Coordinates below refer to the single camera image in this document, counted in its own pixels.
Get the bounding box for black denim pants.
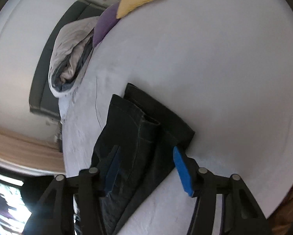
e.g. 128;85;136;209
91;83;195;234

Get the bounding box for dark grey headboard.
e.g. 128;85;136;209
28;0;105;121

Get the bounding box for beige curtain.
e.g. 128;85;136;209
0;127;65;174

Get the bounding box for white bed sheet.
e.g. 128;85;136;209
57;0;293;235

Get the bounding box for grey white crumpled duvet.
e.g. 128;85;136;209
48;16;99;98

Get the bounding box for purple pillow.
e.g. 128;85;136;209
92;2;120;48

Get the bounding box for window with dark frame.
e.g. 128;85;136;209
0;174;32;234

